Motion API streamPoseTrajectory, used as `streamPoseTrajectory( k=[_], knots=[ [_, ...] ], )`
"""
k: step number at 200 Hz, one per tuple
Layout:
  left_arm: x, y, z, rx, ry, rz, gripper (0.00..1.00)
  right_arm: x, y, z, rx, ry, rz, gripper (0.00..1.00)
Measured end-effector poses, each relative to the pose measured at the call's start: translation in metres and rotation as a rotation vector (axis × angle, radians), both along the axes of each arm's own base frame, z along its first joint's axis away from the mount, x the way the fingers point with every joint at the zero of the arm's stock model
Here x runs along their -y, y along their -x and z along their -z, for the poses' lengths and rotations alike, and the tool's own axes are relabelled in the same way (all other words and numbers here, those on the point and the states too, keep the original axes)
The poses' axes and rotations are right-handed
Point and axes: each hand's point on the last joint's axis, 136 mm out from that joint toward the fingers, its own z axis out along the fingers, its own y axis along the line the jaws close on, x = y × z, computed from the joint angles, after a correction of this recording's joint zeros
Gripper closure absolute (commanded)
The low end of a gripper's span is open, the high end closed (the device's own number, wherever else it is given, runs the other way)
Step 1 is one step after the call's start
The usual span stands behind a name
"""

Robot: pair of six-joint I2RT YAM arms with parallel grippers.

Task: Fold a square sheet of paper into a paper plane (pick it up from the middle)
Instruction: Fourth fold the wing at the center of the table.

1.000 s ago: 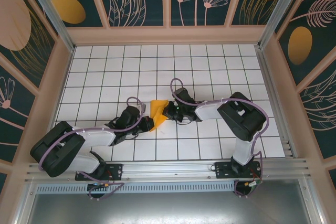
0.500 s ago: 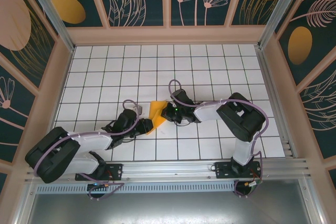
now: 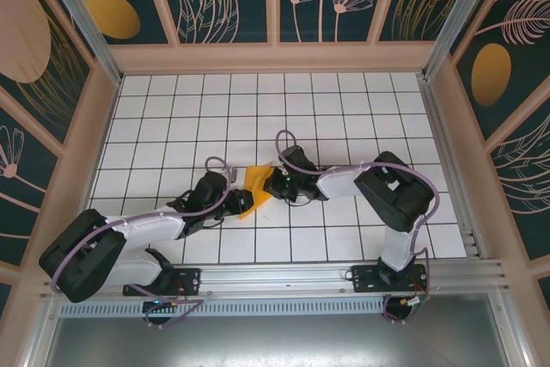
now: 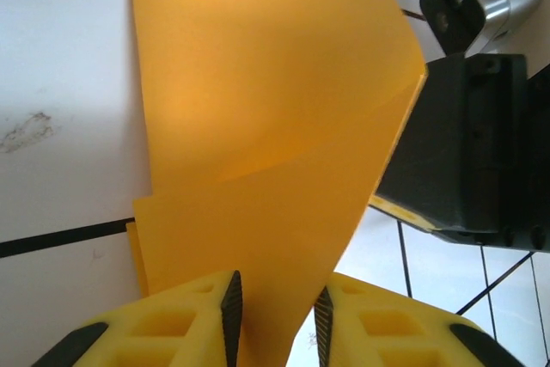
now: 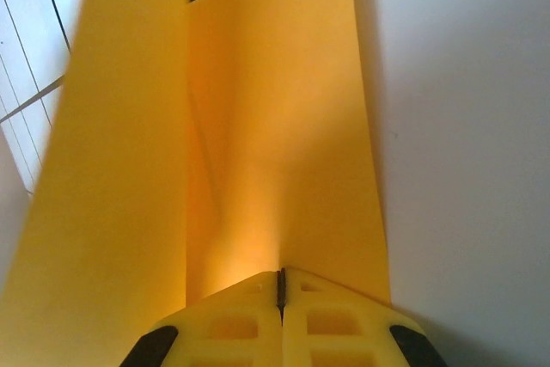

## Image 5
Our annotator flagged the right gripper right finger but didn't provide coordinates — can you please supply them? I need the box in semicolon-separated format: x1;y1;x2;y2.
280;266;443;367

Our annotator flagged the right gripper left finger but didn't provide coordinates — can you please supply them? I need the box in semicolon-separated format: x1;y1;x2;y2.
122;270;285;367

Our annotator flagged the orange cloth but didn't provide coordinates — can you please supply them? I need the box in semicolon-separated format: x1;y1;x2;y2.
0;0;394;367

